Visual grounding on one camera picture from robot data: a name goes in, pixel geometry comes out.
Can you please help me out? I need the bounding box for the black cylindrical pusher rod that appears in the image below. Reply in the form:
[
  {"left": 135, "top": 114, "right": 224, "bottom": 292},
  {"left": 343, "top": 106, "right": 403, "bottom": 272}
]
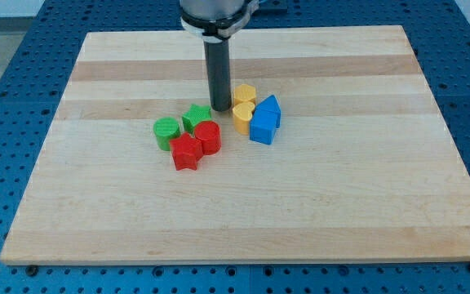
[{"left": 204, "top": 40, "right": 232, "bottom": 112}]

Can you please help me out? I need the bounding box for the green star block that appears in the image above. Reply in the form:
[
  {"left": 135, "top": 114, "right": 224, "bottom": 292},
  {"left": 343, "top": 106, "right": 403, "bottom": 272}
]
[{"left": 181, "top": 104, "right": 211, "bottom": 134}]

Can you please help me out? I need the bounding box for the red star block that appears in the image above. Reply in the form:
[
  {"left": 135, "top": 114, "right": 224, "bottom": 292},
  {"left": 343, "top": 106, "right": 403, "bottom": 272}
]
[{"left": 169, "top": 132, "right": 203, "bottom": 171}]

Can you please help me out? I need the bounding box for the yellow hexagon block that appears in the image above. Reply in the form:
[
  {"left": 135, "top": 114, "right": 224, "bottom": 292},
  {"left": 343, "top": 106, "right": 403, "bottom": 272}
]
[{"left": 233, "top": 84, "right": 257, "bottom": 106}]

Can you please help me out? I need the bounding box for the yellow heart block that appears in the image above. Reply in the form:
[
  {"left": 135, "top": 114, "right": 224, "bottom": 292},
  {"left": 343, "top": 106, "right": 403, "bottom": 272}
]
[{"left": 232, "top": 101, "right": 255, "bottom": 135}]

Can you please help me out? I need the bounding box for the blue pentagon block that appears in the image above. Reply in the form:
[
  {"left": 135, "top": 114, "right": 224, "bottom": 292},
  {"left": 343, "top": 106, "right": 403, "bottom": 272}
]
[{"left": 255, "top": 95, "right": 282, "bottom": 128}]

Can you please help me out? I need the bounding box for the red cylinder block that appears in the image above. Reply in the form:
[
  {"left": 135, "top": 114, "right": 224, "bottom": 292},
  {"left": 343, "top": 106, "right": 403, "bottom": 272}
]
[{"left": 194, "top": 121, "right": 222, "bottom": 155}]

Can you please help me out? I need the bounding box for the green cylinder block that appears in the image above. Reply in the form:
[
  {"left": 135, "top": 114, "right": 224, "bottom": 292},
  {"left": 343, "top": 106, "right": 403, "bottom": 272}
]
[{"left": 153, "top": 117, "right": 181, "bottom": 151}]

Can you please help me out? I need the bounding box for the blue cube block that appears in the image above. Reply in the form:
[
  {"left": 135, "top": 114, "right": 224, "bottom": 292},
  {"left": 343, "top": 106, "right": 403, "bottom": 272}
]
[{"left": 249, "top": 110, "right": 278, "bottom": 145}]

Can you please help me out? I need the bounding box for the wooden board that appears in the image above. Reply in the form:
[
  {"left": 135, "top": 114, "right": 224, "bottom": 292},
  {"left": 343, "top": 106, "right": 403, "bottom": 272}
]
[{"left": 0, "top": 25, "right": 470, "bottom": 265}]

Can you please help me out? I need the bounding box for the blue perforated table mat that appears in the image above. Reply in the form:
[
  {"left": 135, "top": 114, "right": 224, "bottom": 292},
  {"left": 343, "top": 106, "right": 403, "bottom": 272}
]
[{"left": 0, "top": 0, "right": 470, "bottom": 293}]

